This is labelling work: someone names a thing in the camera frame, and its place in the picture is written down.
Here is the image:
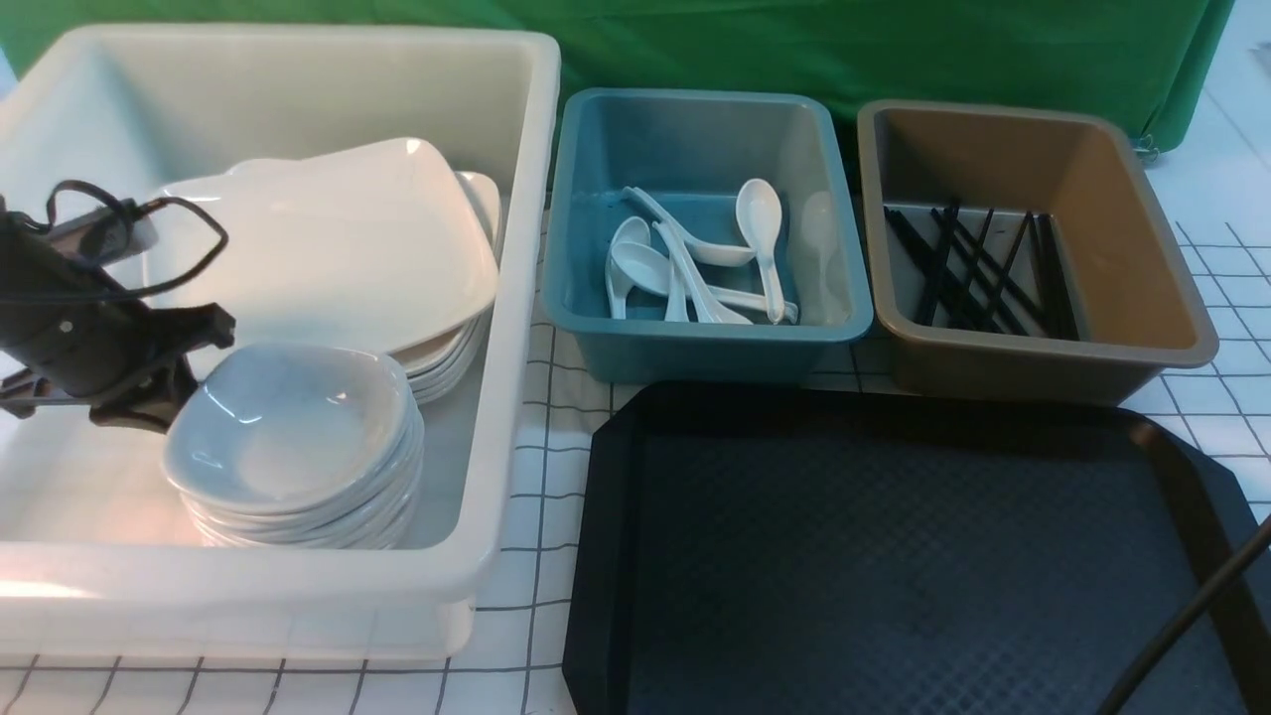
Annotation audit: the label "stack of white square plates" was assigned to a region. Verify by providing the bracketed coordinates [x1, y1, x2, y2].
[390, 171, 502, 404]

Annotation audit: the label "white spoon right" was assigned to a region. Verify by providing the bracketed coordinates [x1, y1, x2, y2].
[735, 178, 785, 323]

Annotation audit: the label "white spoon upright handle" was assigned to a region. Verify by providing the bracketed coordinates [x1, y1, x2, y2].
[622, 185, 758, 268]

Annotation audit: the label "large white plastic bin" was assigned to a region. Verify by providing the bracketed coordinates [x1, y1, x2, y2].
[3, 24, 561, 664]

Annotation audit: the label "white spoon bowl left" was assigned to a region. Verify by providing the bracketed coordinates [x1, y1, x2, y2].
[604, 216, 651, 321]

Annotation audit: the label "white spoon in bin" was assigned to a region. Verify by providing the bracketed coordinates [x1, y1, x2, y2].
[610, 241, 766, 323]

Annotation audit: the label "stack of small white dishes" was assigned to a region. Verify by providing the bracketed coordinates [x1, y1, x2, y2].
[180, 410, 425, 549]

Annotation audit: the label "brown plastic bin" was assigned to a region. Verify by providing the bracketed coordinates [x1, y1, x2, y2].
[857, 100, 1219, 404]

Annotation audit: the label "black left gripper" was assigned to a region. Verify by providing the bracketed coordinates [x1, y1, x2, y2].
[1, 199, 236, 433]

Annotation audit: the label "black chopsticks in bin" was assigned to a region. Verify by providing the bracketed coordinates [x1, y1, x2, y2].
[885, 199, 1083, 342]

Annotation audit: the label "black serving tray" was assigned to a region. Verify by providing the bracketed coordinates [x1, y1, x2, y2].
[562, 384, 1268, 714]

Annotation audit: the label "large white square plate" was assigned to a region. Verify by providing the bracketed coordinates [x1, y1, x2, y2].
[150, 137, 498, 354]

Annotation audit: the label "teal plastic bin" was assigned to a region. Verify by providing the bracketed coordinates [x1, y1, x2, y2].
[541, 88, 874, 384]

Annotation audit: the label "white ceramic soup spoon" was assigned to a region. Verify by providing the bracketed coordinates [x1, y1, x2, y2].
[652, 221, 751, 325]

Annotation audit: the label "green cloth backdrop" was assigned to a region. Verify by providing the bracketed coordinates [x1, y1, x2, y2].
[3, 1, 1233, 151]

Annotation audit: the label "black cable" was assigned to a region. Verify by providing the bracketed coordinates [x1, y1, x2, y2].
[0, 179, 231, 304]

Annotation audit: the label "white small dish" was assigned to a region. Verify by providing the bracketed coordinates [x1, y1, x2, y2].
[161, 343, 421, 516]

